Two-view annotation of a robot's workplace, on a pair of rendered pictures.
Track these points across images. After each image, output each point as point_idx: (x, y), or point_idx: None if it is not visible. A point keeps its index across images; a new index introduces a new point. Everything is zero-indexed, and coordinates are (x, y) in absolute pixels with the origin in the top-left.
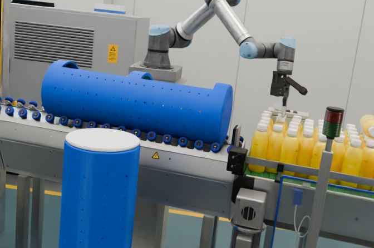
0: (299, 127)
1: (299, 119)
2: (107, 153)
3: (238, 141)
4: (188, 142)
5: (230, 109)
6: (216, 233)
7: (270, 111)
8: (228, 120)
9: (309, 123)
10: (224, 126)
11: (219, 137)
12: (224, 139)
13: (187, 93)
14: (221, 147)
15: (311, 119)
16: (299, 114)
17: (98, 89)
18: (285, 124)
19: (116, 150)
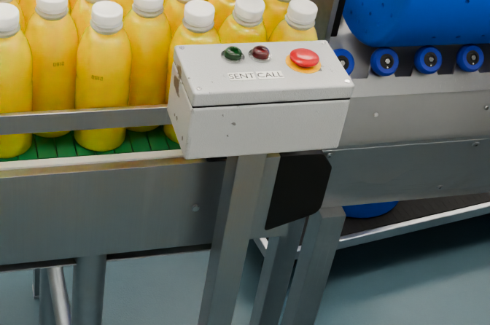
0: None
1: None
2: None
3: (318, 28)
4: (442, 47)
5: None
6: (302, 275)
7: (299, 10)
8: None
9: None
10: None
11: None
12: (356, 28)
13: None
14: (362, 59)
15: None
16: (211, 52)
17: None
18: (224, 20)
19: None
